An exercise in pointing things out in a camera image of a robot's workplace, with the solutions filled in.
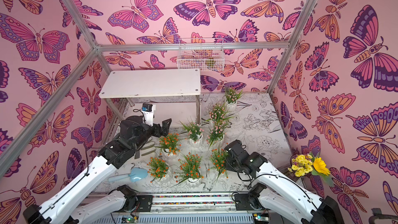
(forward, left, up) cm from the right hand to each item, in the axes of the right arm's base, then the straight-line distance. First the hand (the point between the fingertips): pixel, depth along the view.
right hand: (227, 163), depth 80 cm
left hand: (+13, +31, +22) cm, 40 cm away
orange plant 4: (+1, +5, +5) cm, 7 cm away
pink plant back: (+25, +4, +7) cm, 26 cm away
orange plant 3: (-6, +18, +9) cm, 21 cm away
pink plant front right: (+14, +5, +3) cm, 15 cm away
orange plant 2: (-6, +33, +7) cm, 35 cm away
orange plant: (+6, +30, +9) cm, 31 cm away
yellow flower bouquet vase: (-6, -30, +17) cm, 35 cm away
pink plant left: (+14, +17, +6) cm, 23 cm away
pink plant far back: (+40, -5, +8) cm, 41 cm away
